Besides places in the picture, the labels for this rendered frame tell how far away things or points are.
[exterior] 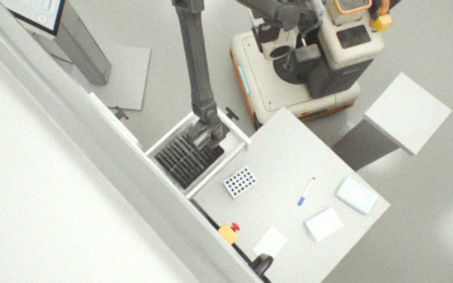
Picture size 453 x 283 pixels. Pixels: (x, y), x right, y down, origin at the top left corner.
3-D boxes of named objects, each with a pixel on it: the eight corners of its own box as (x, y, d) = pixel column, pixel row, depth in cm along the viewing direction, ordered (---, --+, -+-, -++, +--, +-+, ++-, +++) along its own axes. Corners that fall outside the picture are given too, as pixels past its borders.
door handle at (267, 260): (260, 249, 93) (269, 252, 74) (268, 257, 92) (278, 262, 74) (246, 263, 92) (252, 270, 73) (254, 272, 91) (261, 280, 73)
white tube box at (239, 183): (245, 167, 159) (246, 165, 155) (257, 183, 157) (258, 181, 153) (222, 183, 157) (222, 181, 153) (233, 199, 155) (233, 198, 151)
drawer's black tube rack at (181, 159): (195, 124, 155) (195, 120, 149) (225, 153, 152) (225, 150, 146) (156, 160, 151) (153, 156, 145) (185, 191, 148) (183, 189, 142)
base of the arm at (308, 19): (322, 21, 127) (309, -8, 129) (307, 18, 121) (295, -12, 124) (303, 36, 133) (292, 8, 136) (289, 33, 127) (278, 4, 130)
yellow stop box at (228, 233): (226, 222, 145) (226, 221, 138) (239, 236, 144) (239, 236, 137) (217, 231, 144) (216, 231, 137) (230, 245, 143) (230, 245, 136)
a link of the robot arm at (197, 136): (215, 108, 117) (199, 99, 123) (189, 133, 114) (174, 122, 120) (228, 132, 125) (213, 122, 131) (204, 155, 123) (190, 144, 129)
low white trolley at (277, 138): (266, 146, 240) (283, 105, 166) (337, 215, 229) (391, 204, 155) (201, 209, 229) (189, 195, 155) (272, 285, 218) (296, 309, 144)
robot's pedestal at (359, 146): (347, 120, 245) (400, 69, 171) (384, 150, 240) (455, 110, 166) (319, 152, 239) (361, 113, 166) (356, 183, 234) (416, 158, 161)
